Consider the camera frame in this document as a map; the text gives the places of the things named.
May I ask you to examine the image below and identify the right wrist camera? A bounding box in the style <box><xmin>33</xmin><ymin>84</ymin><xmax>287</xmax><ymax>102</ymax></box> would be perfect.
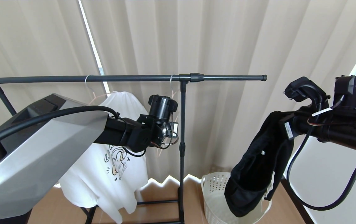
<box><xmin>283</xmin><ymin>77</ymin><xmax>330</xmax><ymax>110</ymax></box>

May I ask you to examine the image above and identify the black garment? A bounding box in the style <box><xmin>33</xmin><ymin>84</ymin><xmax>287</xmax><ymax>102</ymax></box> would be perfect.
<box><xmin>224</xmin><ymin>111</ymin><xmax>295</xmax><ymax>217</ymax></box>

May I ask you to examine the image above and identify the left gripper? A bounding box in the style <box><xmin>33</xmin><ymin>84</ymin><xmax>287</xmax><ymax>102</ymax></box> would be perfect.
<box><xmin>159</xmin><ymin>121</ymin><xmax>179</xmax><ymax>146</ymax></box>

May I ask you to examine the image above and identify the black clothes rack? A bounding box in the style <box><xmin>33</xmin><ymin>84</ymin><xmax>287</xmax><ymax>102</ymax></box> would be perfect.
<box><xmin>0</xmin><ymin>73</ymin><xmax>267</xmax><ymax>224</ymax></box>

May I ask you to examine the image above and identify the white laundry basket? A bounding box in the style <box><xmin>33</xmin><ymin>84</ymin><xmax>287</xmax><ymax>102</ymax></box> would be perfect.
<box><xmin>201</xmin><ymin>172</ymin><xmax>272</xmax><ymax>224</ymax></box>

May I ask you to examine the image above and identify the beige curtain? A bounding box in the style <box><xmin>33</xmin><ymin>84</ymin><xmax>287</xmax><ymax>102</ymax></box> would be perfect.
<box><xmin>0</xmin><ymin>0</ymin><xmax>356</xmax><ymax>184</ymax></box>

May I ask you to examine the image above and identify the white printed shirt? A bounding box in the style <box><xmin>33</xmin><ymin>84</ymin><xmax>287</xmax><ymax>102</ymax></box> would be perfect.
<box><xmin>59</xmin><ymin>91</ymin><xmax>150</xmax><ymax>224</ymax></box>

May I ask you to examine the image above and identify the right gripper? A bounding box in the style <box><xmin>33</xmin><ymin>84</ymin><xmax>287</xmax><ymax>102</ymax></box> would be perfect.
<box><xmin>279</xmin><ymin>107</ymin><xmax>356</xmax><ymax>153</ymax></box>

